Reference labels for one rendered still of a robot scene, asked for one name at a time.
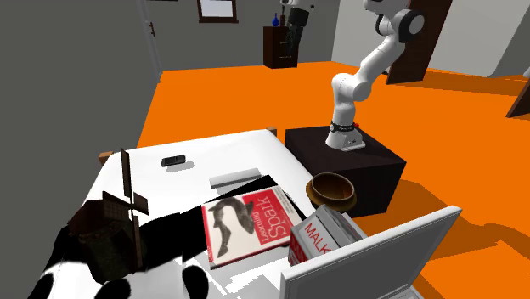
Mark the dark brown chest of drawers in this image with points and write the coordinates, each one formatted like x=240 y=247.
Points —
x=275 y=47

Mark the brown wooden door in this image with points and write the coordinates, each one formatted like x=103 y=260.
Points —
x=430 y=37

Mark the brown wooden board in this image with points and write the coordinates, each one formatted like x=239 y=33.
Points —
x=521 y=101

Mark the red and white carton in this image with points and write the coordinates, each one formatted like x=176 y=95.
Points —
x=308 y=242

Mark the brown framed wall picture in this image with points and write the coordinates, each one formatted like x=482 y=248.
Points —
x=217 y=9

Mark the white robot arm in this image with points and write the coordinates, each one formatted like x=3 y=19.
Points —
x=350 y=85

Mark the dark windmill model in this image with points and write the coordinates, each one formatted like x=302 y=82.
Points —
x=105 y=232

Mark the white laptop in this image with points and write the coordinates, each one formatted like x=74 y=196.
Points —
x=372 y=256

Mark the red and white book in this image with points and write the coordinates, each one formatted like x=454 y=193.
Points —
x=265 y=215

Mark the brown wooden bowl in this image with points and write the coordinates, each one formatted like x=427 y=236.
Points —
x=331 y=194

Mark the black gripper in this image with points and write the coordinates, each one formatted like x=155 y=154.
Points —
x=299 y=17

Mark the small black phone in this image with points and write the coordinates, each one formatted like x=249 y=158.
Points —
x=173 y=160

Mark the blue vase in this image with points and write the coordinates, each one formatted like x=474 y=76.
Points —
x=275 y=19

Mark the dark robot stand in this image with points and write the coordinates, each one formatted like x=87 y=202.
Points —
x=372 y=165

